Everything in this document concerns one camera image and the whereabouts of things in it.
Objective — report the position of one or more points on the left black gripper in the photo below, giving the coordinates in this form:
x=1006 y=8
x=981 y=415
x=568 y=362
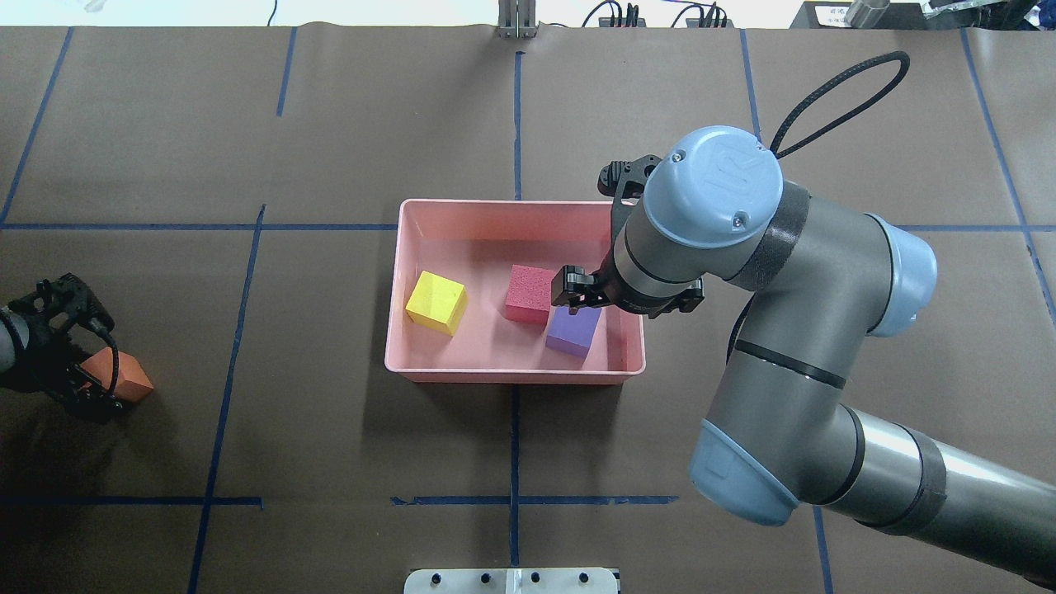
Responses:
x=39 y=368

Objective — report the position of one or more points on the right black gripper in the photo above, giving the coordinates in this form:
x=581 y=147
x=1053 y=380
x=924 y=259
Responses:
x=580 y=290

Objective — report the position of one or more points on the orange foam block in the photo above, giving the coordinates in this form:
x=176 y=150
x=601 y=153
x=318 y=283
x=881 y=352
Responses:
x=132 y=384

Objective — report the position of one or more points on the purple foam block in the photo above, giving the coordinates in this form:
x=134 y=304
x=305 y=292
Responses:
x=572 y=332

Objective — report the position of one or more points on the red foam block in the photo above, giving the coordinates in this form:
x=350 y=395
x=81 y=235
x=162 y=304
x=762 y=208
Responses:
x=528 y=298

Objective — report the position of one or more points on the yellow foam block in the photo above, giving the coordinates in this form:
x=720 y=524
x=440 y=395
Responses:
x=437 y=303

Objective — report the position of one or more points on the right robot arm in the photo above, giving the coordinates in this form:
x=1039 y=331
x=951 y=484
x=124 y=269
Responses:
x=822 y=279

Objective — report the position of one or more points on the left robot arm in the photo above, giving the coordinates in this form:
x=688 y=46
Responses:
x=16 y=333

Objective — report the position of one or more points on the pink plastic bin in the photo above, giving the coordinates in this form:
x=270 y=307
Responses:
x=470 y=295

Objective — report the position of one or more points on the metal cylinder weight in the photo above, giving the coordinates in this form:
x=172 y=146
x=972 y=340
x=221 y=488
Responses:
x=865 y=14

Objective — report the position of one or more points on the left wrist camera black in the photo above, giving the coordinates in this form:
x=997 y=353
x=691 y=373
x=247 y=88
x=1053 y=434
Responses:
x=57 y=305

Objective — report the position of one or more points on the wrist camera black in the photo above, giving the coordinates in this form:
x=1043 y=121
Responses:
x=625 y=180
x=57 y=305

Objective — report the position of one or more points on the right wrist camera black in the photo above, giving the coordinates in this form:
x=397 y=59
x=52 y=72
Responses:
x=625 y=180

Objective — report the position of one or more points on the aluminium frame post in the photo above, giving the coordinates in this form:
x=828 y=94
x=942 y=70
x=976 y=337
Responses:
x=516 y=19

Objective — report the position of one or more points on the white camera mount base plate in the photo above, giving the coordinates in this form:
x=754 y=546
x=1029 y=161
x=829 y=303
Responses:
x=514 y=580

